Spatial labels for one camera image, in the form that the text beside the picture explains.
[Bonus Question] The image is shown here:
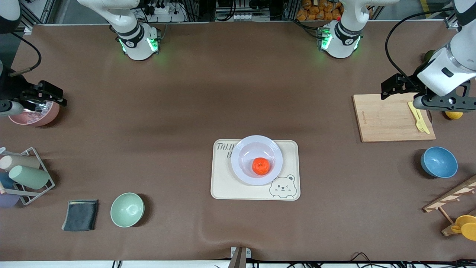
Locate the dark grey folded cloth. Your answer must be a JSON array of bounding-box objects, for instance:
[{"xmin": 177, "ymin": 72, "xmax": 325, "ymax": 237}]
[{"xmin": 61, "ymin": 200, "xmax": 99, "ymax": 232}]

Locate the blue bowl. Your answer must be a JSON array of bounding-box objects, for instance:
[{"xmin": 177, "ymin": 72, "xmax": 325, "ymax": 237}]
[{"xmin": 420, "ymin": 146, "xmax": 459, "ymax": 179}]

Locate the white round plate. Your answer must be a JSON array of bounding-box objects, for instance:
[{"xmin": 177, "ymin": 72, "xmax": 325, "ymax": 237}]
[{"xmin": 231, "ymin": 135, "xmax": 283, "ymax": 186}]

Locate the wooden mug rack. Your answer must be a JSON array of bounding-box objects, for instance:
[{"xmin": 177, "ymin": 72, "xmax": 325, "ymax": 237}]
[{"xmin": 423, "ymin": 175, "xmax": 476, "ymax": 237}]

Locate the purple cup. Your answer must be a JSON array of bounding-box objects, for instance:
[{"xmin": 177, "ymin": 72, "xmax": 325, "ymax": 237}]
[{"xmin": 0, "ymin": 194, "xmax": 20, "ymax": 208}]

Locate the beige cup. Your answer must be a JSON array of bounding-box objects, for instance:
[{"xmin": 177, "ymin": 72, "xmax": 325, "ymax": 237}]
[{"xmin": 0, "ymin": 154, "xmax": 41, "ymax": 172}]

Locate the yellow mug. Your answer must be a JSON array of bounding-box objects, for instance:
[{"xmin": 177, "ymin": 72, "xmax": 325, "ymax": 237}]
[{"xmin": 451, "ymin": 215, "xmax": 476, "ymax": 241}]

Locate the pink bowl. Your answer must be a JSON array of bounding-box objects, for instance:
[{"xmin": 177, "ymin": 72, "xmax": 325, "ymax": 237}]
[{"xmin": 8, "ymin": 100, "xmax": 60, "ymax": 127}]

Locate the wooden cutting board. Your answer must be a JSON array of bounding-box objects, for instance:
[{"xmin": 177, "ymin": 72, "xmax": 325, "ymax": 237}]
[{"xmin": 352, "ymin": 93, "xmax": 436, "ymax": 143}]

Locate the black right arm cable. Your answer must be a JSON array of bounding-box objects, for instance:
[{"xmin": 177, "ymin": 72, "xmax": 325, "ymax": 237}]
[{"xmin": 8, "ymin": 33, "xmax": 42, "ymax": 77}]

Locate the cream bear print tray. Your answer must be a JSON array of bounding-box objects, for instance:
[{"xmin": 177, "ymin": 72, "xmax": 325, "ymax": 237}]
[{"xmin": 210, "ymin": 139, "xmax": 300, "ymax": 201}]

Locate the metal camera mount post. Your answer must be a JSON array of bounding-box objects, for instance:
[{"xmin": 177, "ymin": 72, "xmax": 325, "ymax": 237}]
[{"xmin": 228, "ymin": 246, "xmax": 252, "ymax": 268}]

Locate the orange mandarin fruit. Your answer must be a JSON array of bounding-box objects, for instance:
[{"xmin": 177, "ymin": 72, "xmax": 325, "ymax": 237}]
[{"xmin": 252, "ymin": 157, "xmax": 270, "ymax": 176}]

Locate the grey wire cup rack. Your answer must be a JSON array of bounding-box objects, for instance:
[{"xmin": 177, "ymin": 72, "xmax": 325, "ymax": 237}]
[{"xmin": 0, "ymin": 147, "xmax": 55, "ymax": 205}]

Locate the white power strip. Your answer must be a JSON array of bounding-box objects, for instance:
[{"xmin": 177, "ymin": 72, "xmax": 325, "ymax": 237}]
[{"xmin": 143, "ymin": 0, "xmax": 186, "ymax": 23}]

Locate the light green bowl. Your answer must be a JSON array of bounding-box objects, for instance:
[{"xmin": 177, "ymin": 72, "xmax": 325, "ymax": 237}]
[{"xmin": 110, "ymin": 192, "xmax": 145, "ymax": 228}]

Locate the mint green cup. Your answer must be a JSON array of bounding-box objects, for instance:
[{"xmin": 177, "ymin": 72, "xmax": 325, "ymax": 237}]
[{"xmin": 9, "ymin": 165, "xmax": 50, "ymax": 190}]

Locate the pile of oranges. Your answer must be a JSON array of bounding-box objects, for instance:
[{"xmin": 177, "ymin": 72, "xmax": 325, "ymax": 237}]
[{"xmin": 296, "ymin": 0, "xmax": 342, "ymax": 21}]

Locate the dark grey camera mount bracket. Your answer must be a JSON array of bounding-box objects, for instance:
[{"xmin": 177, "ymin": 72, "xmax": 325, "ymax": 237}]
[{"xmin": 413, "ymin": 80, "xmax": 476, "ymax": 112}]

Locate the brown table mat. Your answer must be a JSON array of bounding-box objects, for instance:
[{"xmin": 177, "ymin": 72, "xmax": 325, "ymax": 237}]
[{"xmin": 0, "ymin": 22, "xmax": 476, "ymax": 262}]

